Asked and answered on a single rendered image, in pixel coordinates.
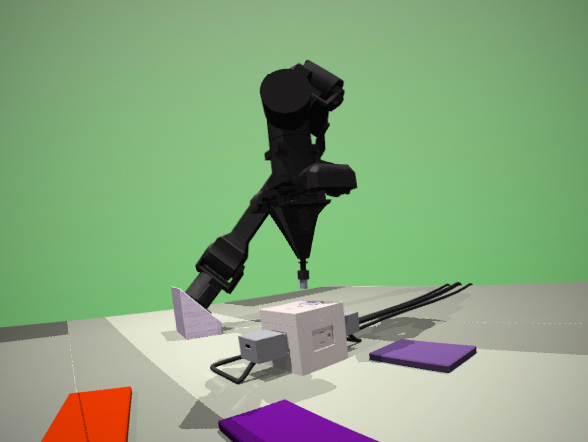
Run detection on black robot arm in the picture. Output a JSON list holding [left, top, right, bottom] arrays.
[[184, 59, 345, 314]]

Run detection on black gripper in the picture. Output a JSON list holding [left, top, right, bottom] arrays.
[[249, 134, 357, 259]]

